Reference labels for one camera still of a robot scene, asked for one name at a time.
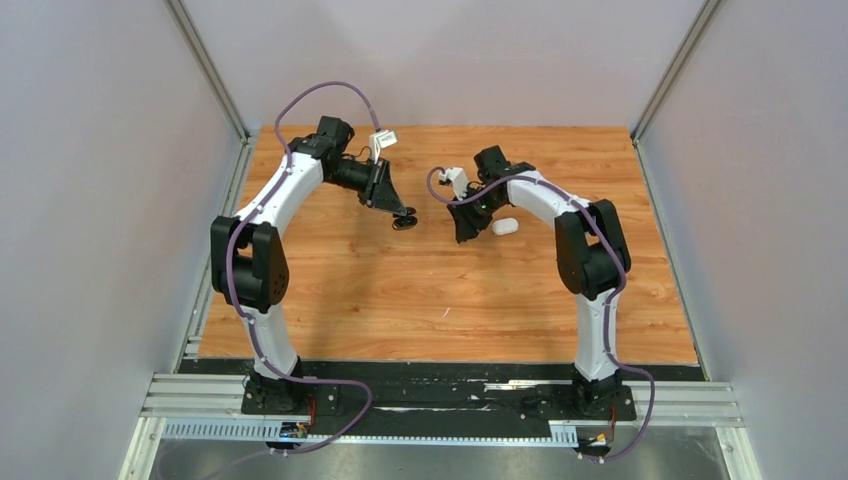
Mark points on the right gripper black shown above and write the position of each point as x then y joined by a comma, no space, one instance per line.
469,225

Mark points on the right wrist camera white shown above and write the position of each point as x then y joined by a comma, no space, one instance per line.
456,178

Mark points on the left aluminium frame post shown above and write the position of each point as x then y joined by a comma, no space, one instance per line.
193,39

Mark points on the white earbud charging case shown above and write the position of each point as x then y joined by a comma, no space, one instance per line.
505,226

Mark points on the aluminium front rail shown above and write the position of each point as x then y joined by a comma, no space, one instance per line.
216,396

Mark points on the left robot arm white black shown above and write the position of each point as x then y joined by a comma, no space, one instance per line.
248,263

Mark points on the black earbud charging case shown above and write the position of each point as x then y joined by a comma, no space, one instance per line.
405,221

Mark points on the aluminium frame post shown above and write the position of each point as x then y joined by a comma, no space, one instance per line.
193,39
693,36

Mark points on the right aluminium frame post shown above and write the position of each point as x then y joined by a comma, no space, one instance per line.
693,36

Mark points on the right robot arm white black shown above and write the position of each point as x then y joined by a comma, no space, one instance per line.
592,256

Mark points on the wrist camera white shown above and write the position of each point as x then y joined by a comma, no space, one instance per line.
379,141
456,178

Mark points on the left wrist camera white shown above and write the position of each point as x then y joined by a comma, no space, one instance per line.
379,141

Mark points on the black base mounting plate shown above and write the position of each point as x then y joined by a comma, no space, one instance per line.
435,399

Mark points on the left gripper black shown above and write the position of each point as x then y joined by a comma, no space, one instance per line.
379,192

